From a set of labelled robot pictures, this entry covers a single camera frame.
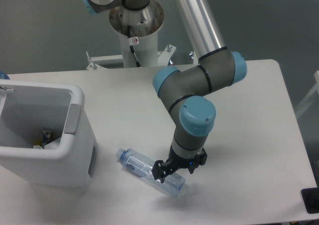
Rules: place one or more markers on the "black clamp at table edge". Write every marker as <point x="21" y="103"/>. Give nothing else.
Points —
<point x="311" y="199"/>

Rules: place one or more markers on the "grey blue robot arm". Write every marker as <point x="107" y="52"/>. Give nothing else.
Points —
<point x="181" y="92"/>

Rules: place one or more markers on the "white paper wrapper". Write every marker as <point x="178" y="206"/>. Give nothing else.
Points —
<point x="53" y="145"/>

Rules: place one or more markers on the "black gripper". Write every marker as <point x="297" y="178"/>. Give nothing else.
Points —
<point x="162" y="169"/>

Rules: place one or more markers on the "white frame at right edge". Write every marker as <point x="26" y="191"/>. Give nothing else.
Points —
<point x="311" y="96"/>

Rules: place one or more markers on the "clear plastic water bottle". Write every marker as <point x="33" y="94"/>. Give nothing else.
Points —
<point x="141" y="166"/>

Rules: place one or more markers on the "blue object at left edge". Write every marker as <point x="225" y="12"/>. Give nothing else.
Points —
<point x="4" y="76"/>

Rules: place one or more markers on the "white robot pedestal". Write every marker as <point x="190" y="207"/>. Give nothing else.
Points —
<point x="138" y="48"/>

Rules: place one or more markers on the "white plastic trash can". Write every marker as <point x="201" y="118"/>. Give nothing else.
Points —
<point x="28" y="108"/>

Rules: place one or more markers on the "trash pile inside bin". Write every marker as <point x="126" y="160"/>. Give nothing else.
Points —
<point x="46" y="137"/>

